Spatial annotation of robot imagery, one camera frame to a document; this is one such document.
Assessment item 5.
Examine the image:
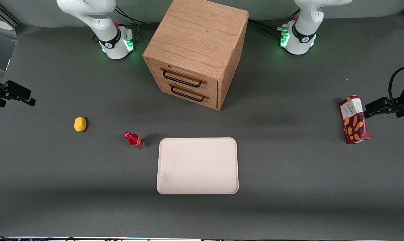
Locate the red coke bottle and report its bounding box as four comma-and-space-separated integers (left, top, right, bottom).
124, 131, 146, 150

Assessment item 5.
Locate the cream rectangular tray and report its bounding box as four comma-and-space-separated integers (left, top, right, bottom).
156, 137, 239, 195

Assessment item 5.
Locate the red shortbread cookie box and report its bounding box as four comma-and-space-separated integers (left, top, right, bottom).
338, 95, 371, 144

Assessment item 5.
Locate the yellow lemon toy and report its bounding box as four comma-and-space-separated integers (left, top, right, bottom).
74, 117, 87, 132

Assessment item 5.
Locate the grey base connector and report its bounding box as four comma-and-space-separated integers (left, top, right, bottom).
123, 28, 136, 43

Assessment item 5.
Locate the wooden drawer front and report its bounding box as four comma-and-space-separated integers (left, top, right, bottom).
154, 76, 219, 110
148, 60, 219, 97

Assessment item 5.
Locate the wooden drawer cabinet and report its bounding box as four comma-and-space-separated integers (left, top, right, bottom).
142, 0, 250, 111

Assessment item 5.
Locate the black looped gripper cable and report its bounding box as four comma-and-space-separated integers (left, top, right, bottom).
388, 66, 404, 109

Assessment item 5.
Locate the aluminium frame profile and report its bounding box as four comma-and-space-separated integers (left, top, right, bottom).
0, 6, 21, 26

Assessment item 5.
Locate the black metal drawer handle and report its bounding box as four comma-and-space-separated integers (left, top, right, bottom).
169, 84, 210, 102
161, 68, 208, 88

